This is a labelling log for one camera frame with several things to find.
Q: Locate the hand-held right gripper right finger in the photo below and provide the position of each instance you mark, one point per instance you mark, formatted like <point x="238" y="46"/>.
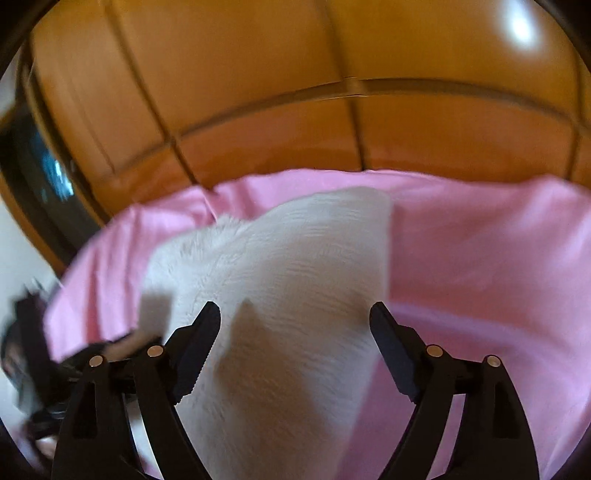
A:
<point x="395" y="355"/>

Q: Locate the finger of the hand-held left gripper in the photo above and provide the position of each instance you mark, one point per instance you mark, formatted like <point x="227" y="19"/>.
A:
<point x="124" y="347"/>

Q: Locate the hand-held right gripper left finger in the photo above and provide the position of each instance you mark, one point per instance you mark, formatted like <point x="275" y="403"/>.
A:
<point x="199" y="354"/>

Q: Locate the white fuzzy garment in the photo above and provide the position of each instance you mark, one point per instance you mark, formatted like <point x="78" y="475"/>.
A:
<point x="295" y="277"/>

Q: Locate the pink bed sheet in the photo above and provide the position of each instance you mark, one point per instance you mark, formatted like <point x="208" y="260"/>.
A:
<point x="485" y="258"/>

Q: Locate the dark door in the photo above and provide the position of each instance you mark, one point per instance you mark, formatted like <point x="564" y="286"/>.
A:
<point x="41" y="166"/>

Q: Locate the orange wooden wardrobe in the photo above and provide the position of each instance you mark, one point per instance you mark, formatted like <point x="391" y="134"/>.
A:
<point x="277" y="69"/>

